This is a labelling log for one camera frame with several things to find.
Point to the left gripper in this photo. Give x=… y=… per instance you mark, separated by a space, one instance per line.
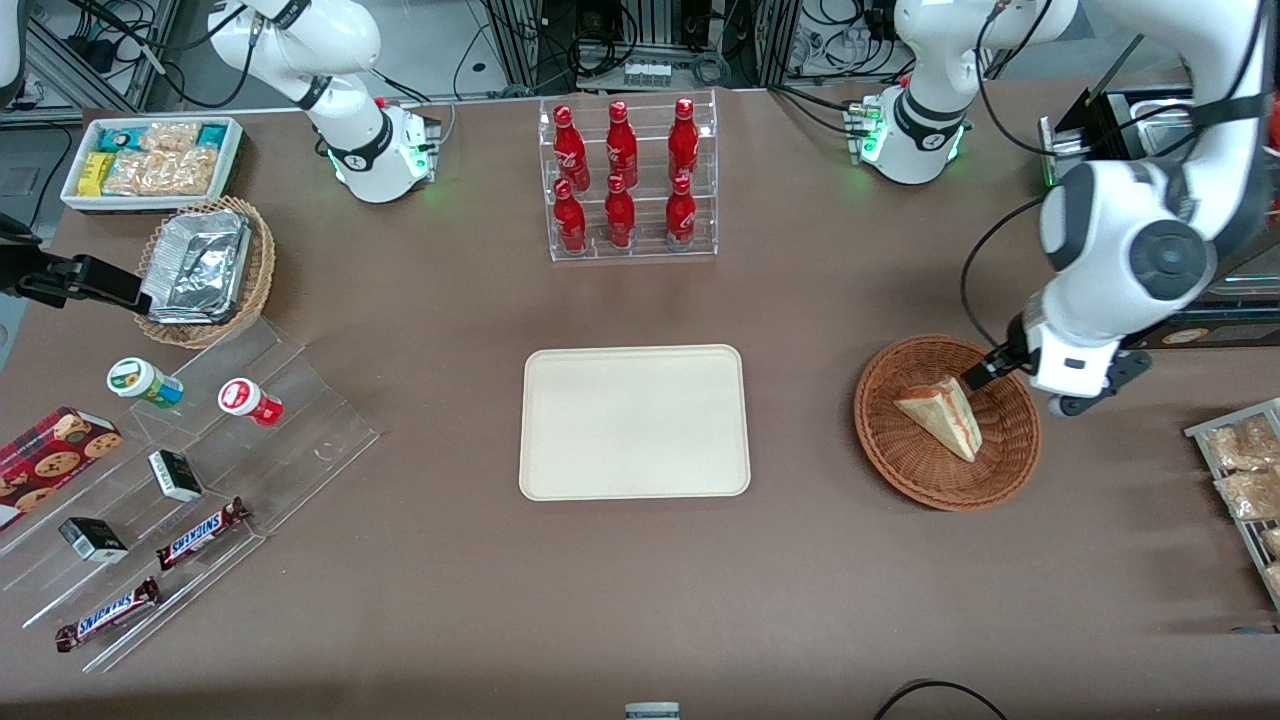
x=1003 y=361

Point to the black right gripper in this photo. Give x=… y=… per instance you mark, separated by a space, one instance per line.
x=40 y=276

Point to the triangular sandwich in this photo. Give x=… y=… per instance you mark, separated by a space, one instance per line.
x=945 y=420

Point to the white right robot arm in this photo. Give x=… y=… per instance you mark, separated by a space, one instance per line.
x=340 y=40

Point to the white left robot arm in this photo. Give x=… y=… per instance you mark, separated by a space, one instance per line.
x=1100 y=205

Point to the brown round wicker basket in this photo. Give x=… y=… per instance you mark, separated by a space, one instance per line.
x=910 y=470

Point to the light wicker basket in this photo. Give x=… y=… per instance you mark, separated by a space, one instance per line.
x=262 y=270

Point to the beige plastic tray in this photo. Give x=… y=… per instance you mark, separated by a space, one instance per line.
x=634 y=422

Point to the silver foil containers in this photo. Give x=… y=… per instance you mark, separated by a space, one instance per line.
x=200 y=265

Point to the white plastic snack bin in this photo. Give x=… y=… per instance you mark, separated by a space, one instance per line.
x=70 y=195

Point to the green lid snack cup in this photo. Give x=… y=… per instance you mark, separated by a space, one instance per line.
x=140 y=381

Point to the yellow snack packet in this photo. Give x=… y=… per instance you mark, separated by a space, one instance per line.
x=95 y=174

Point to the large clear cracker bag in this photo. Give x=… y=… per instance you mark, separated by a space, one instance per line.
x=165 y=172

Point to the teal snack packet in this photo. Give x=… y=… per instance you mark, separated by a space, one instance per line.
x=212 y=135
x=118 y=139

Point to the small clear cracker bag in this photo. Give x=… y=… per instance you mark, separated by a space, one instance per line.
x=170 y=136

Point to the red lid snack cup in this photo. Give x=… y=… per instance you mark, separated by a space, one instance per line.
x=247 y=400

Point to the red plaid cookie box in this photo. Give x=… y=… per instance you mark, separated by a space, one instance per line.
x=55 y=460

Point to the small black box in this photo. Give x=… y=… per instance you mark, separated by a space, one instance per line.
x=176 y=476
x=92 y=540

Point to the clear acrylic stepped stand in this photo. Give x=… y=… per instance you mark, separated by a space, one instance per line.
x=300 y=400

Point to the clear bag of pastries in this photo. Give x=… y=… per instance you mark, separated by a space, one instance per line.
x=1272 y=542
x=1250 y=495
x=1245 y=445

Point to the Snickers chocolate bar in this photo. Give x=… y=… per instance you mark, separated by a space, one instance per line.
x=200 y=534
x=108 y=614

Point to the black food warmer appliance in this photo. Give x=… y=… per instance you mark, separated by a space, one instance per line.
x=1110 y=122

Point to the red cola bottle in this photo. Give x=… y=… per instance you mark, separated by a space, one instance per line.
x=570 y=222
x=683 y=142
x=620 y=218
x=571 y=150
x=681 y=216
x=621 y=145

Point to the clear acrylic bottle rack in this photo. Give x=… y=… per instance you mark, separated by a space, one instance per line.
x=645 y=250

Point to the small blue object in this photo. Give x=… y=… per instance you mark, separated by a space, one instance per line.
x=1255 y=630

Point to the white power strip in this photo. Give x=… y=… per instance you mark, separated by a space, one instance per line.
x=648 y=73

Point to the grey device at table edge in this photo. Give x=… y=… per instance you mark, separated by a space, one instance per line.
x=652 y=712

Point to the aluminium frame rack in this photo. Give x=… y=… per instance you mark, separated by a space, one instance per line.
x=60 y=60

